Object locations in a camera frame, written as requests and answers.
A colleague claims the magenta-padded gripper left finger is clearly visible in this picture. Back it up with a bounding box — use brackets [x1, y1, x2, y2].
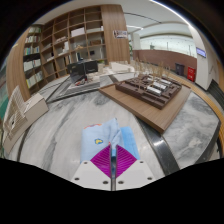
[70, 143, 112, 192]

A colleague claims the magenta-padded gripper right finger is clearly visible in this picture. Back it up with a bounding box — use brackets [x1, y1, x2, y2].
[115, 143, 156, 191]

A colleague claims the light blue printed towel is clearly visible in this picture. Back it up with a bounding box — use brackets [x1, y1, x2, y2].
[79, 117, 141, 164]

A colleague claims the brown model on wooden base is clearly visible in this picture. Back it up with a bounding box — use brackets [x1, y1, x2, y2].
[98, 59, 193, 135]

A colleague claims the white architectural model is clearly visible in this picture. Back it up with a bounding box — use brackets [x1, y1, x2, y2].
[1, 84, 50, 156]

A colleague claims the black building model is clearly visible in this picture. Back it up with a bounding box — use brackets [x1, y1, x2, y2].
[54, 59, 101, 101]

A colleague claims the small white building model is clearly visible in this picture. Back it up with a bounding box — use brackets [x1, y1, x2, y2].
[98, 61, 136, 76]

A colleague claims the dark grey bin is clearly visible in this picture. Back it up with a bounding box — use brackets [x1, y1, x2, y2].
[175, 62, 185, 77]

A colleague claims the wooden shelf unit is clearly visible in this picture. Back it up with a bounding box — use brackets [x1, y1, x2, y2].
[21, 4, 108, 98]

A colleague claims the wall screen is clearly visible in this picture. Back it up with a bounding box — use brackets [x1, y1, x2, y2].
[195, 46, 207, 59]

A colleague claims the wall poster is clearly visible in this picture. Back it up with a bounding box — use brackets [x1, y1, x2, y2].
[112, 29, 129, 40]

